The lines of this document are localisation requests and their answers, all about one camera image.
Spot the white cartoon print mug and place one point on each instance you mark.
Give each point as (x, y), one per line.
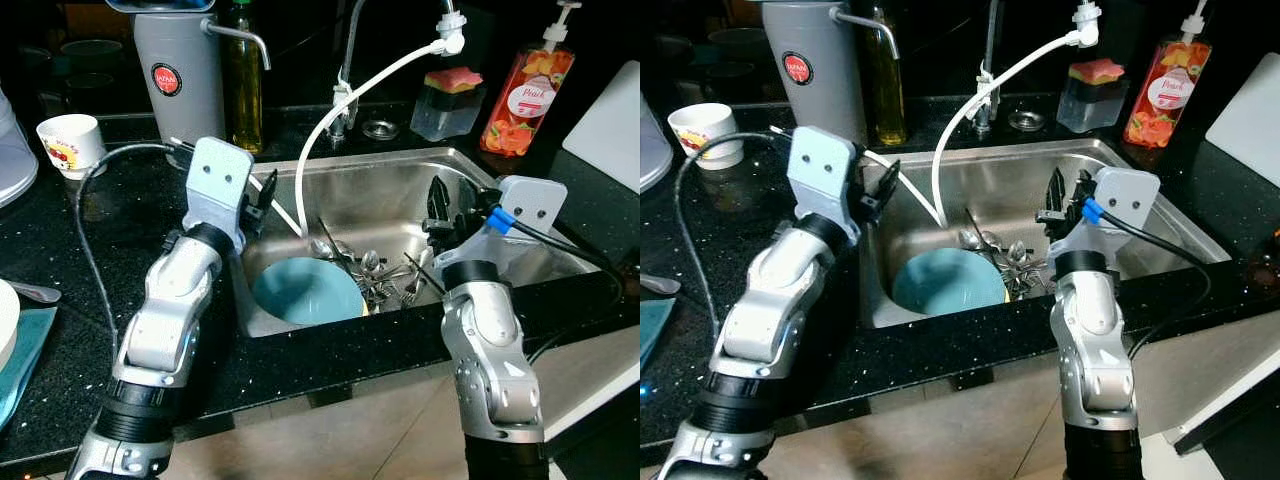
(705, 130)
(70, 145)

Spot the grey water filter canister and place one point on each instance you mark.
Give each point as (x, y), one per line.
(815, 70)
(180, 75)

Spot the olive oil glass bottle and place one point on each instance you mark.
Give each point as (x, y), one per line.
(885, 90)
(243, 90)

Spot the teal plate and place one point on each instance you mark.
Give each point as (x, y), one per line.
(305, 290)
(945, 282)

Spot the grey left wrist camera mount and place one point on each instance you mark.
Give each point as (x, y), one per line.
(218, 185)
(822, 175)

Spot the black side cabinet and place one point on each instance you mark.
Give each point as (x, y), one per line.
(605, 450)
(1240, 435)

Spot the teal cloth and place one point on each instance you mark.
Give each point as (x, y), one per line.
(28, 350)
(655, 325)

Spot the grey cabinet door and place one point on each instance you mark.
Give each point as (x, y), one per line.
(1190, 370)
(330, 430)
(590, 375)
(940, 420)

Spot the red yellow sponge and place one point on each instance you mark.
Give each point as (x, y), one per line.
(1098, 70)
(455, 79)

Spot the round metal countertop fitting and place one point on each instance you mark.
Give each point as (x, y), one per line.
(380, 129)
(1027, 120)

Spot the white cutting board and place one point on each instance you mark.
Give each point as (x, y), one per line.
(1250, 110)
(610, 130)

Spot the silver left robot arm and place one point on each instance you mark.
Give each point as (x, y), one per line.
(165, 320)
(770, 310)

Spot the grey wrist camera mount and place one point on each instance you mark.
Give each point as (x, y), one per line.
(1125, 195)
(218, 185)
(530, 205)
(822, 175)

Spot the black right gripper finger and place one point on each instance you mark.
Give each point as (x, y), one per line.
(466, 203)
(438, 200)
(1083, 188)
(1055, 192)

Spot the large metal spoon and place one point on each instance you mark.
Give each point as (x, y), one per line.
(660, 283)
(35, 292)

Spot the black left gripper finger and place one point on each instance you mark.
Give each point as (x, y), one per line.
(887, 177)
(268, 187)

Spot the chrome faucet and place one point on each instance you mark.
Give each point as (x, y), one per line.
(990, 60)
(347, 70)

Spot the white bowl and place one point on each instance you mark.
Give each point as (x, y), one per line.
(6, 325)

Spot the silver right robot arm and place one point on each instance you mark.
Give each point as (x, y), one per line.
(1090, 340)
(485, 350)

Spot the white tiered plastic container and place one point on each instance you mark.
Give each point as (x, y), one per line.
(655, 150)
(15, 160)

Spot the stainless steel sink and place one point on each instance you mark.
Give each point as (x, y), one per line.
(390, 195)
(1010, 185)

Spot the black chopstick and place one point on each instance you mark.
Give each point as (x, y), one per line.
(420, 270)
(982, 232)
(335, 245)

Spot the white tie on faucet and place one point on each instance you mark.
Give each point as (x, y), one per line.
(985, 80)
(343, 97)

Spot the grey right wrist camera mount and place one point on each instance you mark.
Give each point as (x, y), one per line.
(530, 205)
(1125, 195)

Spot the clear plastic sponge holder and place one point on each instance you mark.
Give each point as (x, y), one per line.
(1092, 105)
(447, 115)

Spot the peach soap bottle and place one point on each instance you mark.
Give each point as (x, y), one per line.
(1165, 95)
(525, 105)

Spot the white faucet diverter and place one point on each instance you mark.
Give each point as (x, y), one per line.
(451, 35)
(1087, 25)

